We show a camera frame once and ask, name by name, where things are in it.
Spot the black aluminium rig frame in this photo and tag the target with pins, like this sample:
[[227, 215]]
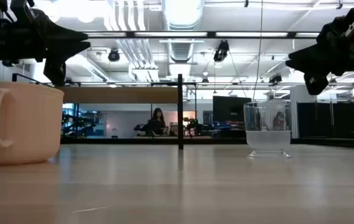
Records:
[[226, 141]]

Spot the silver ceiling air duct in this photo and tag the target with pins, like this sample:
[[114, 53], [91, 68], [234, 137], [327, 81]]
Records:
[[183, 14]]

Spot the wooden shelf with black frame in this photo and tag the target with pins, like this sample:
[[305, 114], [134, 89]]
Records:
[[117, 95]]

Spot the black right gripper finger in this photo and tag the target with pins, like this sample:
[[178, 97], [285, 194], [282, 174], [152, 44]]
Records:
[[307, 68], [313, 54]]

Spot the orange mug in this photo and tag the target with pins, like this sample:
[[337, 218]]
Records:
[[30, 124]]

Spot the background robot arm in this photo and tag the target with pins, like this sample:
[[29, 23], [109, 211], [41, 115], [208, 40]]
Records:
[[192, 124]]

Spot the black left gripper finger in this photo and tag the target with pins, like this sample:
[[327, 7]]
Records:
[[61, 31], [68, 49]]

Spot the ceiling light strip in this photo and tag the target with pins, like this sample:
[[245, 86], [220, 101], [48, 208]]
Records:
[[170, 34]]

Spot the black partition wall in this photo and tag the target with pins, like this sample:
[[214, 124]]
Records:
[[335, 119]]

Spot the black monitor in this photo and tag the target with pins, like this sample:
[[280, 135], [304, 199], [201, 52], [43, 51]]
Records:
[[231, 109]]

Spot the black ceiling spot lamp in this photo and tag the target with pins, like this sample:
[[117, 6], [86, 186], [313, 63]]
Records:
[[113, 55], [221, 51], [275, 78]]

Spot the clear plastic mug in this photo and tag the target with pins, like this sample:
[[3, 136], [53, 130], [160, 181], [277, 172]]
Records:
[[268, 141]]

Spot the person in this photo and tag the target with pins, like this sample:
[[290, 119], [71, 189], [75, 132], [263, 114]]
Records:
[[157, 123]]

